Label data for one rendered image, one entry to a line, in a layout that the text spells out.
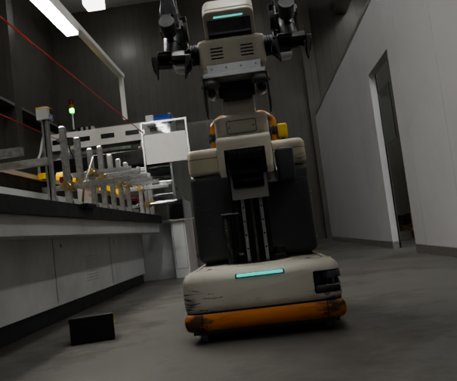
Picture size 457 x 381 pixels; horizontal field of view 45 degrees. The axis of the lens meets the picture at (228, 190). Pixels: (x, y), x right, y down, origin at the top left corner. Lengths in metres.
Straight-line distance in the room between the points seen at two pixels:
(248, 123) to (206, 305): 0.74
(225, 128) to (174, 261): 4.03
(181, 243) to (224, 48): 3.93
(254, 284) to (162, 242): 4.09
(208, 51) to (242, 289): 0.97
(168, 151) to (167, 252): 1.12
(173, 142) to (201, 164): 3.60
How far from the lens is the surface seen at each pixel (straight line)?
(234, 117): 2.24
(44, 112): 3.16
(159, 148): 6.09
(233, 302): 2.15
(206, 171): 2.48
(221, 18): 2.31
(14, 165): 2.42
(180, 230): 6.01
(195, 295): 2.16
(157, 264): 6.19
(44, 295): 3.42
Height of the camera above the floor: 0.42
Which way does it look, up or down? 4 degrees up
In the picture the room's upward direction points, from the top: 7 degrees counter-clockwise
